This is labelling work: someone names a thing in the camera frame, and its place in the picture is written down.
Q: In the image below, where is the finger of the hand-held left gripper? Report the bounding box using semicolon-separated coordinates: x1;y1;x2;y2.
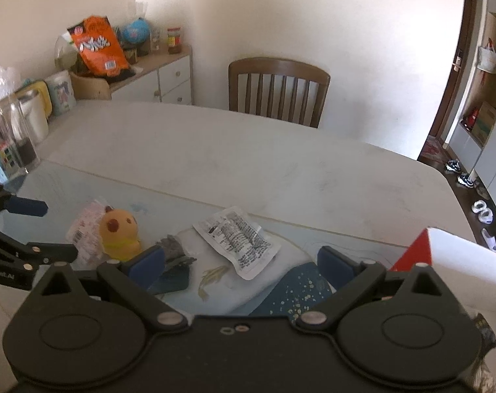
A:
0;223;79;271
0;182;48;217

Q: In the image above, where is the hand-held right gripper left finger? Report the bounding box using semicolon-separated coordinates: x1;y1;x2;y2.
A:
35;246;189;333

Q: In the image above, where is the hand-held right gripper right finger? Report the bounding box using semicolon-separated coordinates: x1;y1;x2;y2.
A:
295;246;451;331

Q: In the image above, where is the pink white snack packet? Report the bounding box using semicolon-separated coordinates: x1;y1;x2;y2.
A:
65;200;110;263

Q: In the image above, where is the yellow plush toy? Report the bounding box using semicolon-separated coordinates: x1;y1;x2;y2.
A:
98;206;143;261

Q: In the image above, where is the white printed clear packet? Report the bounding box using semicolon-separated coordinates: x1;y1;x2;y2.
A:
192;206;282;282

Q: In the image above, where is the red and white cardboard box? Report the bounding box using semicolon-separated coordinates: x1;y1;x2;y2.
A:
389;227;496;393

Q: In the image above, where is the black snack packet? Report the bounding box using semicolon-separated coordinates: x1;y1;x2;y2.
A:
473;313;496;353

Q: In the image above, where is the white marble desktop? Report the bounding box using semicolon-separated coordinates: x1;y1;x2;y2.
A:
0;100;482;320

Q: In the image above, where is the small colourful box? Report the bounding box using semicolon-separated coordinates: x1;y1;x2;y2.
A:
0;143;20;185

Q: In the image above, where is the clear glass jar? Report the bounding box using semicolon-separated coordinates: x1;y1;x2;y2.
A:
0;97;41;173

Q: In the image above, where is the white kettle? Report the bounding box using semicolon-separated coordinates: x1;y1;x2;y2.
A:
18;89;51;142

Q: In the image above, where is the white blue fish-print mat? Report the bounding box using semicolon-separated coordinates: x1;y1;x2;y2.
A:
150;223;337;318

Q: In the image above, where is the yellow trimmed container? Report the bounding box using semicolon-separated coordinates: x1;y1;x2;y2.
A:
25;81;53;118

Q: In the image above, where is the printed mug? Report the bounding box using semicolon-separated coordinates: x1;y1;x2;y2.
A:
44;70;78;116

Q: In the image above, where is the clear plastic bag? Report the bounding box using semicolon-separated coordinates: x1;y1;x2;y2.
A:
0;61;23;103

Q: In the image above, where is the light wooden stool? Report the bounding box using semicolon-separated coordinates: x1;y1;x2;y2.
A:
70;71;112;101

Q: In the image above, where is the red patterned rug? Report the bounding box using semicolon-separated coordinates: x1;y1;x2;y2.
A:
420;137;447;160

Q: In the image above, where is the orange snack bag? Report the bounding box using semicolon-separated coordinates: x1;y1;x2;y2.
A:
67;15;130;77

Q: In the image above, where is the grey hallway cabinet unit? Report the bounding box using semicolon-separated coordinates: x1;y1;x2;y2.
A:
446;0;496;214

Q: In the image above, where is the white sideboard cabinet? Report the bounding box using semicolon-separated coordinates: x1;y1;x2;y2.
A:
109;45;194;105

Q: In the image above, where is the blue globe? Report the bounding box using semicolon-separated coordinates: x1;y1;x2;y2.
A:
121;18;151;46

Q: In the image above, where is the brown wooden slat-back chair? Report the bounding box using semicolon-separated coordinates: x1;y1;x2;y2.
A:
227;57;331;129

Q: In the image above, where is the brown cardboard carton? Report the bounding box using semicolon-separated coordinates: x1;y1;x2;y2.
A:
471;102;496;144

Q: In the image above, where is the red-lid jar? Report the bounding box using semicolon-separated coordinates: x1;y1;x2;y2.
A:
167;27;184;55

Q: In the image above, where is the white hanging tote bag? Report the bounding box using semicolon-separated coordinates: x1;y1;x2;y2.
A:
477;39;496;75

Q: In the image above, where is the dark brown door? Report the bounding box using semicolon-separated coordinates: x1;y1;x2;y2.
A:
430;0;480;140

